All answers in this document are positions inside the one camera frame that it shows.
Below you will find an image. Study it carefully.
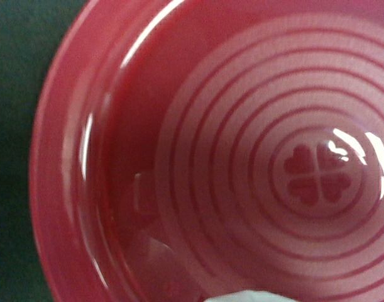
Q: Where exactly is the white tissue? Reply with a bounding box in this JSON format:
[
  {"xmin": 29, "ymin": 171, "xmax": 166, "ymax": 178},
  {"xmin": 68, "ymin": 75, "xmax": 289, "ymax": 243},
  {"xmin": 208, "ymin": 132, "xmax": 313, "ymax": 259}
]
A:
[{"xmin": 205, "ymin": 290, "xmax": 295, "ymax": 302}]

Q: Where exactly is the red plastic plate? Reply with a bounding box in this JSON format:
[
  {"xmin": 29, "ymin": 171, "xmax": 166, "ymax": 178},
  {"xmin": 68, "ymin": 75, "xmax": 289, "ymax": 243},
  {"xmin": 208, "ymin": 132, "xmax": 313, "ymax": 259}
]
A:
[{"xmin": 30, "ymin": 1, "xmax": 384, "ymax": 301}]

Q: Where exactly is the black tablecloth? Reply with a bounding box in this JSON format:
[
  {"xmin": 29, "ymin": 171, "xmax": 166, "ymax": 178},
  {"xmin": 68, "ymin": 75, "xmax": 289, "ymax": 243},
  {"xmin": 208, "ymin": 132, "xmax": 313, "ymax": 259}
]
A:
[{"xmin": 0, "ymin": 1, "xmax": 84, "ymax": 301}]

